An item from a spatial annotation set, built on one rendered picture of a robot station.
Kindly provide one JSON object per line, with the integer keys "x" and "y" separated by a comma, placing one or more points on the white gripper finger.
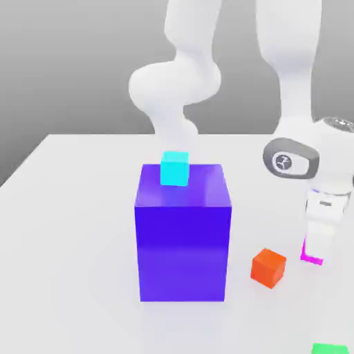
{"x": 320, "y": 240}

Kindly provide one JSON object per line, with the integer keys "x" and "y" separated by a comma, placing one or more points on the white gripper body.
{"x": 326, "y": 213}

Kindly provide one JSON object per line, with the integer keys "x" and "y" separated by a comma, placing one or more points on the small magenta cube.
{"x": 313, "y": 260}

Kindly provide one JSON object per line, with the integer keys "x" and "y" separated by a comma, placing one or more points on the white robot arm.
{"x": 190, "y": 83}

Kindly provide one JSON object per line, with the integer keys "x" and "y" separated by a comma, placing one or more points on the small orange cube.
{"x": 267, "y": 272}

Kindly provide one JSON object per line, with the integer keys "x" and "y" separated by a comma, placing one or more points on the small green cube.
{"x": 329, "y": 349}

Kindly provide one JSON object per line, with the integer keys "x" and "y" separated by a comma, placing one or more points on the small cyan cube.
{"x": 174, "y": 172}

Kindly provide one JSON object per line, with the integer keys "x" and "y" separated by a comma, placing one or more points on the large purple box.
{"x": 182, "y": 249}

